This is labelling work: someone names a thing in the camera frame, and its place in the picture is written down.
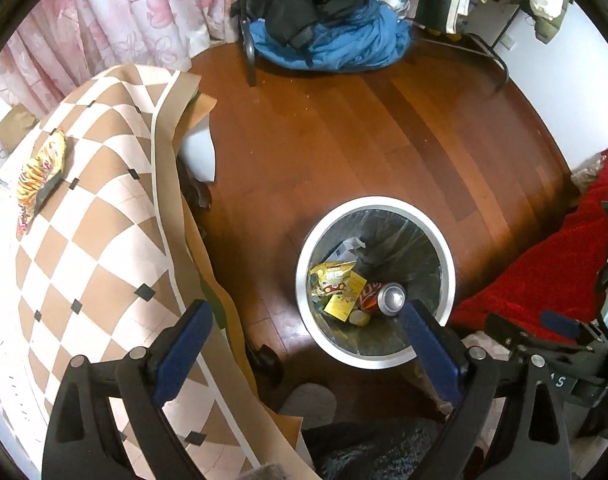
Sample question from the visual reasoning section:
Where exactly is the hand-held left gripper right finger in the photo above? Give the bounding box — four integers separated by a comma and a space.
398, 300, 571, 480

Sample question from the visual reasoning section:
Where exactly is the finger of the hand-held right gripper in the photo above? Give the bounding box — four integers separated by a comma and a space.
485, 312, 552, 362
540, 310, 599, 345

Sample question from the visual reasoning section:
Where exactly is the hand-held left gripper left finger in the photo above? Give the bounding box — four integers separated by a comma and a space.
41, 299, 215, 480

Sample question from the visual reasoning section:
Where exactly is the red soda can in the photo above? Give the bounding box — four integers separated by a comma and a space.
359, 281, 408, 316

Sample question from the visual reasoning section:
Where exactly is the yellow green panda snack packet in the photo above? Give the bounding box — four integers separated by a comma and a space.
310, 261, 358, 301

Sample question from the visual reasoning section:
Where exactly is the white trash bin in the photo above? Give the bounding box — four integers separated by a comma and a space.
295, 197, 458, 369

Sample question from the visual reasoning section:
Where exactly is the red cloth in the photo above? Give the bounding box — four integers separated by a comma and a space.
451, 147, 608, 331

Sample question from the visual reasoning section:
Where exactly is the checked tablecloth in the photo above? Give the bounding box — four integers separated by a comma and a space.
0, 62, 315, 480

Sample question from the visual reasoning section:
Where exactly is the orange snack packet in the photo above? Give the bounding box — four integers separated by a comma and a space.
15, 130, 70, 241

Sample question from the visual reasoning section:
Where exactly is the brown paper bag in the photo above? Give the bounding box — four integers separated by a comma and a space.
0, 105, 40, 149

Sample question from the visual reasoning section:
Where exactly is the black metal clothes rack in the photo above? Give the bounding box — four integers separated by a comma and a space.
236, 0, 510, 94

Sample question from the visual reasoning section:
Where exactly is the dark green jacket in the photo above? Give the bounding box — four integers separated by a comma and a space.
533, 0, 568, 44

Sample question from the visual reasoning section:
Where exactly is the blue jacket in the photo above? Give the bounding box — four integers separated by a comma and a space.
249, 2, 413, 71

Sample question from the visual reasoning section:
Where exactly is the pink floral curtain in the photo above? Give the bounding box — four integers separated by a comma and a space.
0, 0, 245, 117

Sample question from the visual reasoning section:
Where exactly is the black garment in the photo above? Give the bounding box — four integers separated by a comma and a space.
230, 0, 371, 49

